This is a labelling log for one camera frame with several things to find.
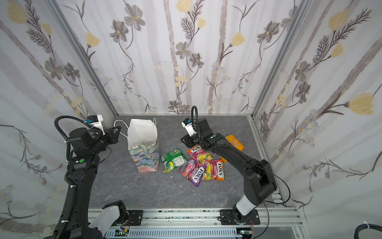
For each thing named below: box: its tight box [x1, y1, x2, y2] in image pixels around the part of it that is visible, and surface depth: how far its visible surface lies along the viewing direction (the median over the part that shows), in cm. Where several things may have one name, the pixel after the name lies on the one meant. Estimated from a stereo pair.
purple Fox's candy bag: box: [177, 159, 207, 188], surface depth 90 cm
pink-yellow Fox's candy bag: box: [187, 144, 213, 163], surface depth 97 cm
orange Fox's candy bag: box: [210, 159, 225, 182], surface depth 90 cm
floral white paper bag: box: [127, 117, 160, 174], surface depth 84 cm
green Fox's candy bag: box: [161, 148, 188, 174], surface depth 95 cm
